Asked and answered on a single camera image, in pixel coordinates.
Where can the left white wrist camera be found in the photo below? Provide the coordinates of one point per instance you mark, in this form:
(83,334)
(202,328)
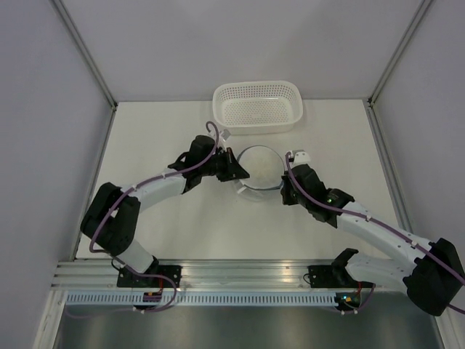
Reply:
(224,135)

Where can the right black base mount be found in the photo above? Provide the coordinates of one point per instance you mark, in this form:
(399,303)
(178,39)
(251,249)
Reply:
(323,277)

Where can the white slotted cable duct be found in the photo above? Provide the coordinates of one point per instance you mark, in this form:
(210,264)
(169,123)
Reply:
(317,299)

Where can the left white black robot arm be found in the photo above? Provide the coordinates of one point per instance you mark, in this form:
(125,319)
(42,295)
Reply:
(111,220)

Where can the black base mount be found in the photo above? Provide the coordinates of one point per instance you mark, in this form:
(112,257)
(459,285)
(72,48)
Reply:
(158,276)
(323,277)

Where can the left aluminium frame post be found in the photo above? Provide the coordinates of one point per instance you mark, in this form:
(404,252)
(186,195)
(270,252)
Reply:
(83,50)

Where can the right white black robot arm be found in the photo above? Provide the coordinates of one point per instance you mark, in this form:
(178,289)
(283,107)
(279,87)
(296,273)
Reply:
(429,273)

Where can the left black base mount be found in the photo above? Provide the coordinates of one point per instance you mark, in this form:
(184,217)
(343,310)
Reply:
(158,276)

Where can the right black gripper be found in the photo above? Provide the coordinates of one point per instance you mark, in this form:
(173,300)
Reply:
(286,198)

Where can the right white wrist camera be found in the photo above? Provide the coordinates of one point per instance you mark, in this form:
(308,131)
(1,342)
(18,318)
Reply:
(296,158)

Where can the white perforated plastic basket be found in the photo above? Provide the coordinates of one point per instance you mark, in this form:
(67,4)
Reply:
(257,107)

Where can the right aluminium frame post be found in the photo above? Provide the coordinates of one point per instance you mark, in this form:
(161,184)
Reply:
(411,30)

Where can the aluminium frame post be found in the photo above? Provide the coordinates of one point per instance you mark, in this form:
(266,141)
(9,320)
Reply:
(411,30)
(83,50)

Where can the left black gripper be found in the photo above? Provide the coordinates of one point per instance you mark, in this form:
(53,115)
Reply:
(232,171)

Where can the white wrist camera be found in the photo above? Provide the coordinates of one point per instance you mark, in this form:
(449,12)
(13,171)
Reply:
(224,135)
(296,158)

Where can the round white mesh laundry bag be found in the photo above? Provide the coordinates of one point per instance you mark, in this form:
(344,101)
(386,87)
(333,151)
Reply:
(265,167)

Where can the aluminium mounting rail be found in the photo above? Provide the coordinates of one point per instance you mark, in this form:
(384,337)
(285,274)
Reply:
(198,275)

